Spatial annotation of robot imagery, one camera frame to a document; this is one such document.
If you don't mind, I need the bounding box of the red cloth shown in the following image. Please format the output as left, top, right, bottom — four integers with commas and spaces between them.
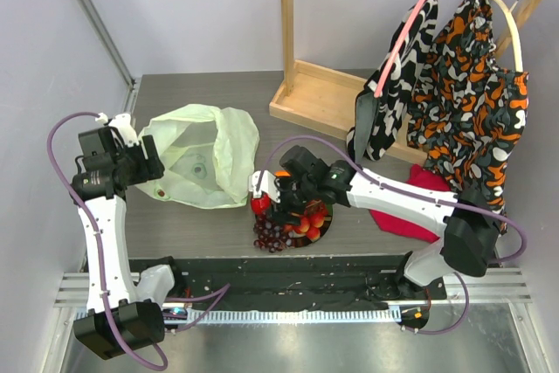
369, 163, 486, 268

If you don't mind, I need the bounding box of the green avocado plastic bag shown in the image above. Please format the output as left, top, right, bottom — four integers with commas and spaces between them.
137, 104, 259, 210

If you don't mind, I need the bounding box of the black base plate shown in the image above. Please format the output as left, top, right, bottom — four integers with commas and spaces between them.
135, 257, 446, 309

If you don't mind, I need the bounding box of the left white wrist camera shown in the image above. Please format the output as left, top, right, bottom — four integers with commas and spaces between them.
95, 113, 140, 148

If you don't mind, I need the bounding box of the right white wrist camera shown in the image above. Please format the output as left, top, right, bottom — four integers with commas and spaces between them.
248, 170, 280, 203

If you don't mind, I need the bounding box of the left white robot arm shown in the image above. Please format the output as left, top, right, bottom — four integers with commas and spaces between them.
71, 121, 186, 360

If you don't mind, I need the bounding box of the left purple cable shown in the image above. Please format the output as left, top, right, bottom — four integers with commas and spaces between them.
46, 111, 231, 370

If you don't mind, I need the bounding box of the fake orange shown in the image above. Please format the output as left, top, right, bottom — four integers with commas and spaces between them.
274, 170, 291, 177

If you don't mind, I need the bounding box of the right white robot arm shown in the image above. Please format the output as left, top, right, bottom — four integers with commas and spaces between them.
248, 146, 500, 299

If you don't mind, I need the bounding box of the wooden clothes rack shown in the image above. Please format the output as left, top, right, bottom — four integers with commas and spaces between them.
269, 0, 542, 140

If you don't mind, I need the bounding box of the cream clothes hanger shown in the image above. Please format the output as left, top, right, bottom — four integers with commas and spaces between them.
492, 0, 524, 73

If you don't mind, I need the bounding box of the pink clothes hanger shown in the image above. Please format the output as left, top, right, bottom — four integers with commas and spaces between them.
373, 0, 441, 99

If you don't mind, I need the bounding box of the white slotted cable duct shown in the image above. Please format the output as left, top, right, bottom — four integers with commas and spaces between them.
74, 307, 402, 325

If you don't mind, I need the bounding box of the orange black patterned garment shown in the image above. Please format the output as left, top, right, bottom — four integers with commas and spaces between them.
407, 0, 528, 215

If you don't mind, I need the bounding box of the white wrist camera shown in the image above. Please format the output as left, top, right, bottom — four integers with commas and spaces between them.
248, 170, 280, 203
95, 113, 140, 148

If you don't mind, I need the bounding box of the purple cable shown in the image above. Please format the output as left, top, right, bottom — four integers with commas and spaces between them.
255, 135, 528, 335
46, 111, 231, 370

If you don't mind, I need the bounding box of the black white patterned garment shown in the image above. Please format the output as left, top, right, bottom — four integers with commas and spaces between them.
346, 0, 438, 163

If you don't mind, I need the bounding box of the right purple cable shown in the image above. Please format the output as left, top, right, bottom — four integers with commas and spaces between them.
255, 135, 528, 335

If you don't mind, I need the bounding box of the fake dark grape bunch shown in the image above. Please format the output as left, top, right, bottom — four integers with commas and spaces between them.
253, 216, 295, 253

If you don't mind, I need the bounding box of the fake red cherry bunch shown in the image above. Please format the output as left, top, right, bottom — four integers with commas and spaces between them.
283, 200, 331, 242

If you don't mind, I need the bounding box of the patterned rim ceramic plate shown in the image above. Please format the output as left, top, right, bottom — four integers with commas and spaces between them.
279, 200, 334, 249

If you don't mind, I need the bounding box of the fake red tomato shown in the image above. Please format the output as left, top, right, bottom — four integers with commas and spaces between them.
250, 194, 272, 216

